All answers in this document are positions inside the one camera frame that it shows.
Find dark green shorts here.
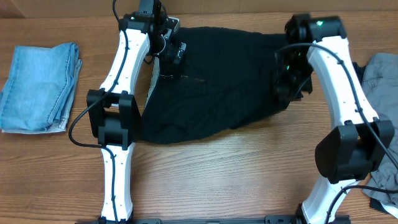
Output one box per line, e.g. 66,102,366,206
139,26,313,145

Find folded light blue jeans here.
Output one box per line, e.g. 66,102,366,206
1,42,82,134

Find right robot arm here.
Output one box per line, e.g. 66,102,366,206
265,14,394,223

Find dark folded garment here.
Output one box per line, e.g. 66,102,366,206
354,62,397,217

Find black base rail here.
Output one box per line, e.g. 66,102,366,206
74,214,351,224

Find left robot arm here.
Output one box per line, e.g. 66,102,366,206
86,12,186,223

